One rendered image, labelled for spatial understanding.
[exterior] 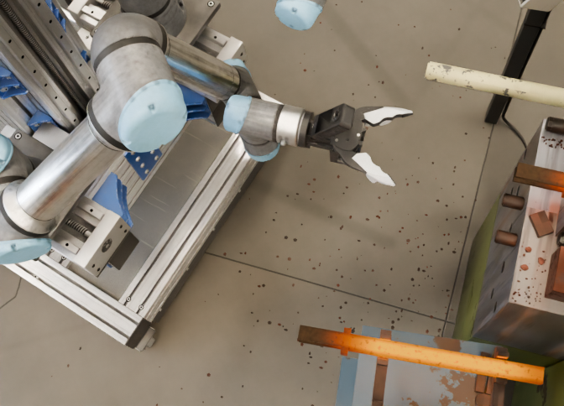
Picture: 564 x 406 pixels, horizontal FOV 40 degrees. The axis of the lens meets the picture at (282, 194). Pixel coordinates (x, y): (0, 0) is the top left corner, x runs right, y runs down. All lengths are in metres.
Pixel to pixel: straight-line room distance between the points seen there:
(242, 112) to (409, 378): 0.67
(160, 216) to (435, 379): 0.99
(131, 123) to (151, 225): 1.11
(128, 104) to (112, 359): 1.37
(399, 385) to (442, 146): 1.06
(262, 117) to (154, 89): 0.31
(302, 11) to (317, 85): 1.26
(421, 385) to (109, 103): 0.89
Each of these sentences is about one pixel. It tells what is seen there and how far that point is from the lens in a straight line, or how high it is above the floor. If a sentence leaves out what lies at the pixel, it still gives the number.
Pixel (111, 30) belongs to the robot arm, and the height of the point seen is 1.29.
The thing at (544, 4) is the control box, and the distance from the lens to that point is 1.68.
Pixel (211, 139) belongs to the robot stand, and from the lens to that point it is 2.35.
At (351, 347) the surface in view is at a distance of 1.42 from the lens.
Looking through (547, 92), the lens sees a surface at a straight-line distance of 1.95.
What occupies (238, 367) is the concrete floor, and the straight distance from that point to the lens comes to 2.37.
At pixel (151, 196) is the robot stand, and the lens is 2.32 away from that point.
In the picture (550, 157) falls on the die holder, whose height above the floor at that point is 0.91.
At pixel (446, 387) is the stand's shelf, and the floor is 0.66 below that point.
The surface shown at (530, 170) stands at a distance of 1.45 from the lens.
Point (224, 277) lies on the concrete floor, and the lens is 2.43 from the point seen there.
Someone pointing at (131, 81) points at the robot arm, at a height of 1.29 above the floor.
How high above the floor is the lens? 2.34
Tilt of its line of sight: 71 degrees down
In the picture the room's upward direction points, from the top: 14 degrees counter-clockwise
